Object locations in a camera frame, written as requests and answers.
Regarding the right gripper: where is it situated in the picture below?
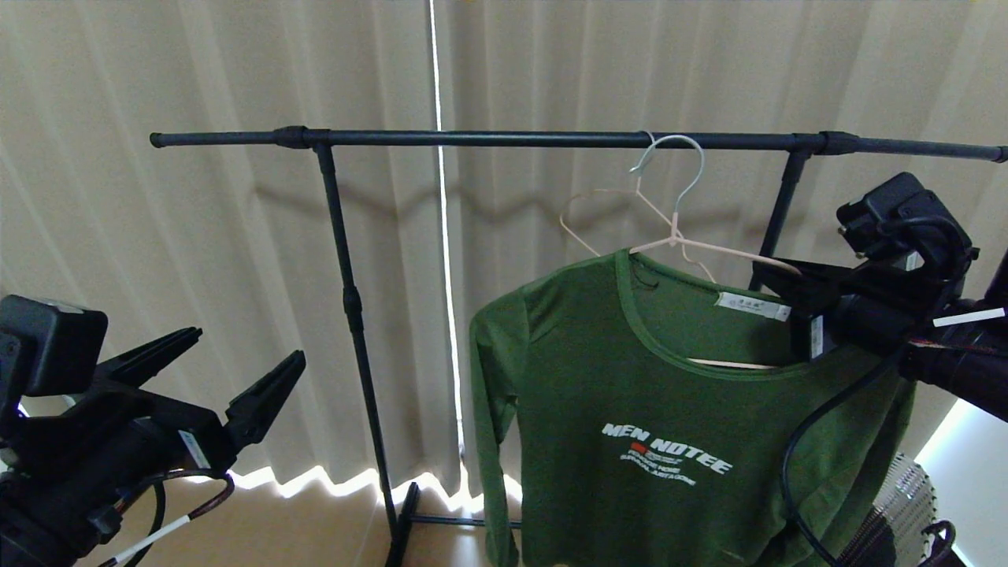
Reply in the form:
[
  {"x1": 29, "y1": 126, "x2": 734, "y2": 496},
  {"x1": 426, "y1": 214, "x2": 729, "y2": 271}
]
[{"x1": 791, "y1": 294, "x2": 947, "y2": 365}]

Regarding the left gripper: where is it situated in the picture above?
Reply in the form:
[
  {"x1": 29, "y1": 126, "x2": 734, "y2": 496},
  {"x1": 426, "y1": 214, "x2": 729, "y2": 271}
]
[{"x1": 14, "y1": 326, "x2": 307, "y2": 514}]

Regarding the pink clothes hanger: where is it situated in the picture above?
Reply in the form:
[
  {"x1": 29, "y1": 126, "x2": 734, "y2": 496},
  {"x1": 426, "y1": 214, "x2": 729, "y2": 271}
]
[
  {"x1": 558, "y1": 130, "x2": 719, "y2": 284},
  {"x1": 628, "y1": 134, "x2": 802, "y2": 371}
]

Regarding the green shirt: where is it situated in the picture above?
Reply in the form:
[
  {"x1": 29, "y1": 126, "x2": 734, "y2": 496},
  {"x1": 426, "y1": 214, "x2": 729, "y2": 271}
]
[{"x1": 470, "y1": 248, "x2": 918, "y2": 567}]

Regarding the white laundry basket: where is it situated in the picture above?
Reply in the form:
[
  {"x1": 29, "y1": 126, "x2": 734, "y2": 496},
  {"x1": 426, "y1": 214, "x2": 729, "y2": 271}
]
[{"x1": 836, "y1": 453, "x2": 958, "y2": 567}]

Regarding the black clothes rack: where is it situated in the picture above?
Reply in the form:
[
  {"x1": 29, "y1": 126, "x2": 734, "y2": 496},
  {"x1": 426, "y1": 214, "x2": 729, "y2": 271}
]
[{"x1": 150, "y1": 124, "x2": 1008, "y2": 567}]

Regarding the beige curtain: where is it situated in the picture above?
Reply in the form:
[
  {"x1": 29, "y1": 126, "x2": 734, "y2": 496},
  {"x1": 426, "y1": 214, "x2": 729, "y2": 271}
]
[{"x1": 0, "y1": 0, "x2": 1008, "y2": 505}]

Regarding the black cable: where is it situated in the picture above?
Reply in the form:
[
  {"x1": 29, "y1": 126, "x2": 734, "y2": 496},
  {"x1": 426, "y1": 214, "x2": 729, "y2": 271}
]
[
  {"x1": 780, "y1": 346, "x2": 914, "y2": 567},
  {"x1": 118, "y1": 482, "x2": 168, "y2": 567}
]

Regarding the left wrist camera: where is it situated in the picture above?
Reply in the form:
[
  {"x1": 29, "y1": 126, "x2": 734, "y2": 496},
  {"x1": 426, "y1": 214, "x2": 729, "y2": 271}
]
[{"x1": 0, "y1": 295, "x2": 109, "y2": 398}]

